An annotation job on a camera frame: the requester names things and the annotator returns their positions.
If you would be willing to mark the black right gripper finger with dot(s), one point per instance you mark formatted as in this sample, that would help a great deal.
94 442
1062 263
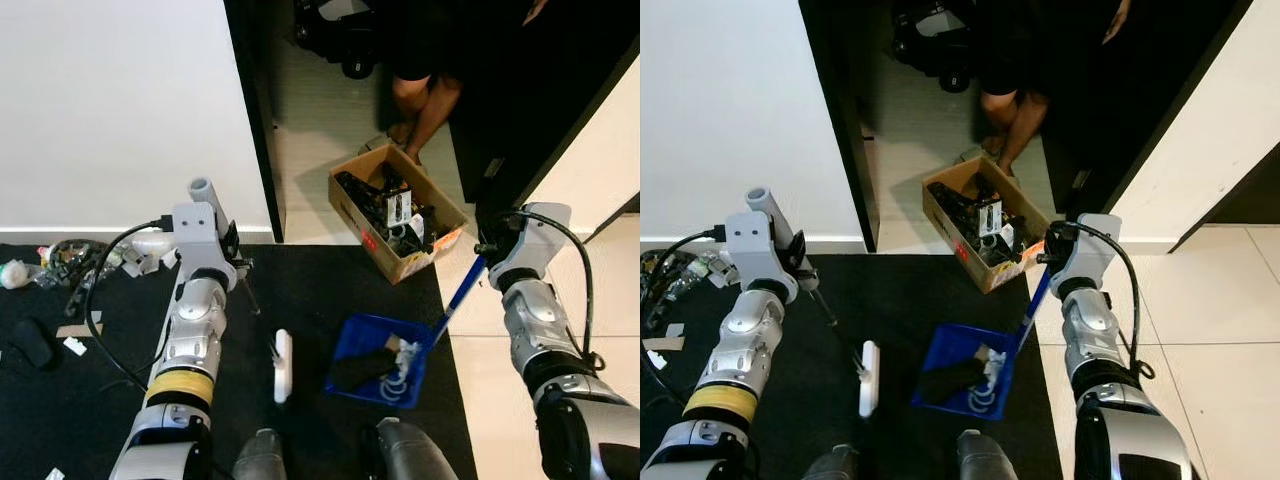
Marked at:
1042 256
482 250

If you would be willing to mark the blue plastic dustpan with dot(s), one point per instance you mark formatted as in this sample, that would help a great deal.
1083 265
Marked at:
360 330
950 345

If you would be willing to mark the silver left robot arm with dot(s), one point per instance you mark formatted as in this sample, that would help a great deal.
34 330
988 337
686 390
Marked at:
740 350
190 340

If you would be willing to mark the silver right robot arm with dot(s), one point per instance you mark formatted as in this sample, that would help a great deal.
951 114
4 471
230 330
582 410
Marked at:
1110 400
560 400

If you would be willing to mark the person's bare hand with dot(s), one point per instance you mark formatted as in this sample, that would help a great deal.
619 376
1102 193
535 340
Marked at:
1117 20
536 10

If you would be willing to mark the clear plastic wrapped gadget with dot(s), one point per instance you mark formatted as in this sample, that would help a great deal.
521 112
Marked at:
990 220
400 212

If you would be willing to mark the brown cardboard box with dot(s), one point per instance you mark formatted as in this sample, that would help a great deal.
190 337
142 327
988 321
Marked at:
375 250
965 255

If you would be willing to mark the white plastic hook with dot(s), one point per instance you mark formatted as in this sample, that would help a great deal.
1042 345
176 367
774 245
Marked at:
990 385
405 375

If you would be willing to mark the black door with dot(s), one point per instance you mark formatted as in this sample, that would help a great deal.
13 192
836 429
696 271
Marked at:
1130 110
520 100

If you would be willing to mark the brown cardboard piece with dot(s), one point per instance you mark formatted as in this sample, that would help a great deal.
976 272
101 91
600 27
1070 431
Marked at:
668 343
78 330

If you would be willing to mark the grey left robot leg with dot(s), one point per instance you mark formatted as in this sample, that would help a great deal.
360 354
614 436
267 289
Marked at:
830 465
260 455

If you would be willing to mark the grey robot leg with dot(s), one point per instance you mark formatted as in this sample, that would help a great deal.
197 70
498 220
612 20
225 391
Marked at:
985 460
410 455
260 455
830 465

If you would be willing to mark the grey right robot leg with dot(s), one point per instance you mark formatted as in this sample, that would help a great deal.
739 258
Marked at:
410 455
985 460

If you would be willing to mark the black wheeled chair base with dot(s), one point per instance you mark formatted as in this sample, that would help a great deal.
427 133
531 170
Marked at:
935 45
345 40

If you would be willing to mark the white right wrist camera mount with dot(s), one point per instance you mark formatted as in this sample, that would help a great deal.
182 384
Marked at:
535 245
1090 250

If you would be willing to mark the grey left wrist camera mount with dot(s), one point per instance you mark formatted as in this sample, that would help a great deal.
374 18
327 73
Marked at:
758 245
200 235

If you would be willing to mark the black door frame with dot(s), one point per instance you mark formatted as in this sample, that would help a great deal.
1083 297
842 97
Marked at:
840 120
255 120

